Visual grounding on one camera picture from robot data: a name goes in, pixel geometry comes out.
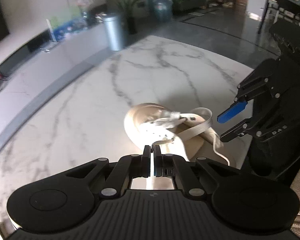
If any white marble TV cabinet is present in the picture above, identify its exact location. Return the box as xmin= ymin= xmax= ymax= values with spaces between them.
xmin=0 ymin=22 xmax=113 ymax=107

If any green potted plant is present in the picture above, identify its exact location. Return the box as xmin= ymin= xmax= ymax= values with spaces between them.
xmin=99 ymin=0 xmax=146 ymax=35

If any colourful painting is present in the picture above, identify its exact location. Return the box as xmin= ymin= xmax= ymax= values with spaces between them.
xmin=46 ymin=4 xmax=88 ymax=42

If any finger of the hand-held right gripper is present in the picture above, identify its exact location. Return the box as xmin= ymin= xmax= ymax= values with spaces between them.
xmin=220 ymin=94 xmax=288 ymax=142
xmin=217 ymin=59 xmax=283 ymax=124

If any blue water bottle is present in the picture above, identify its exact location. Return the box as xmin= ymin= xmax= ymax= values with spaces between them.
xmin=152 ymin=0 xmax=173 ymax=23

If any beige shoe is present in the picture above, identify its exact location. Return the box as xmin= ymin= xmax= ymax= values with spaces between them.
xmin=123 ymin=102 xmax=231 ymax=167

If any grey metal trash can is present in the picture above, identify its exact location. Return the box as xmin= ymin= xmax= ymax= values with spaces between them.
xmin=102 ymin=12 xmax=127 ymax=52

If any white shoelace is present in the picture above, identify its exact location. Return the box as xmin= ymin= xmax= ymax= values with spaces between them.
xmin=145 ymin=107 xmax=214 ymax=191

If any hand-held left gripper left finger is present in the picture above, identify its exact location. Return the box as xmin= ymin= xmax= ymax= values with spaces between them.
xmin=65 ymin=145 xmax=152 ymax=198

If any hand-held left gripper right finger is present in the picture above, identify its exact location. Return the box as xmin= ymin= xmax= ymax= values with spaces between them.
xmin=153 ymin=145 xmax=241 ymax=198

